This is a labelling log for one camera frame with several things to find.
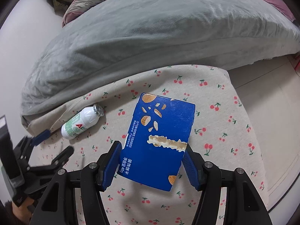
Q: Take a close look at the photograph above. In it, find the person's left hand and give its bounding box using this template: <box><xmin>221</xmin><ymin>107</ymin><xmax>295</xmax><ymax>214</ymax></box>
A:
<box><xmin>12</xmin><ymin>197</ymin><xmax>34</xmax><ymax>224</ymax></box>

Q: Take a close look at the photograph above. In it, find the dark blue snack box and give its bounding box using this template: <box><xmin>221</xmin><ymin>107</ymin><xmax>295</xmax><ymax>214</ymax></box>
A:
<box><xmin>118</xmin><ymin>93</ymin><xmax>195</xmax><ymax>191</ymax></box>

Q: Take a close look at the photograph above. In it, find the white yogurt drink bottle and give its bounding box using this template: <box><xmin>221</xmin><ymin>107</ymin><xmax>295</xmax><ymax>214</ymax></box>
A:
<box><xmin>61</xmin><ymin>104</ymin><xmax>104</xmax><ymax>140</ymax></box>

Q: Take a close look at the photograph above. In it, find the grey bed blanket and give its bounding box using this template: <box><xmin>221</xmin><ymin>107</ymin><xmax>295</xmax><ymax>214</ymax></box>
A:
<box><xmin>20</xmin><ymin>0</ymin><xmax>299</xmax><ymax>125</ymax></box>

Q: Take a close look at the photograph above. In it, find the brown fuzzy sleeve forearm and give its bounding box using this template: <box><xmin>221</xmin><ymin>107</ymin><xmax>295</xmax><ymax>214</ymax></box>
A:
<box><xmin>1</xmin><ymin>201</ymin><xmax>31</xmax><ymax>225</ymax></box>

